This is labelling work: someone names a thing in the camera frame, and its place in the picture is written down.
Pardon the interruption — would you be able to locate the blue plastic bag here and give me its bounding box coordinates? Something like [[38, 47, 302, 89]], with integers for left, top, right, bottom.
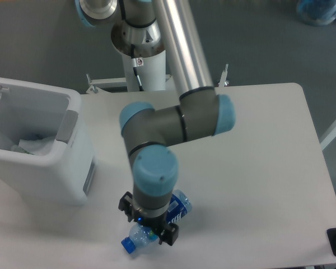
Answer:
[[296, 1, 336, 26]]

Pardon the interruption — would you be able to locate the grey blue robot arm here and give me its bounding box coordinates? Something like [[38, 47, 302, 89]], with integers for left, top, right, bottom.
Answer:
[[75, 1, 236, 245]]

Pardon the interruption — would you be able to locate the clear plastic bag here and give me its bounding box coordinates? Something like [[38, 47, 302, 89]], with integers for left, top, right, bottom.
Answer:
[[10, 136, 55, 156]]

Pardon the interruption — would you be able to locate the white plastic trash can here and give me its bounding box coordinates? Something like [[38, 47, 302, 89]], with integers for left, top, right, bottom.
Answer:
[[0, 77, 96, 205]]

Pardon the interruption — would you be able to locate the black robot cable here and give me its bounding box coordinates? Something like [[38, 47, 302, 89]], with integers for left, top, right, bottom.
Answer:
[[130, 44, 145, 92]]

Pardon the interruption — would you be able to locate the white metal base frame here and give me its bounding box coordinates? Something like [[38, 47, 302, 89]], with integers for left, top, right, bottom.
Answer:
[[86, 63, 230, 94]]

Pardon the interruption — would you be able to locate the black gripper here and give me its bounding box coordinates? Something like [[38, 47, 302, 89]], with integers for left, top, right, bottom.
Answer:
[[118, 192, 179, 246]]

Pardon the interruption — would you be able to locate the blue labelled plastic bottle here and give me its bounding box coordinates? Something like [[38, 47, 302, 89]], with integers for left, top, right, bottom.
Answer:
[[121, 189, 192, 254]]

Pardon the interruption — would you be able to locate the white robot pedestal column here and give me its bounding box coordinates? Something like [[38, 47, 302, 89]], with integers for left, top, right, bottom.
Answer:
[[122, 51, 166, 92]]

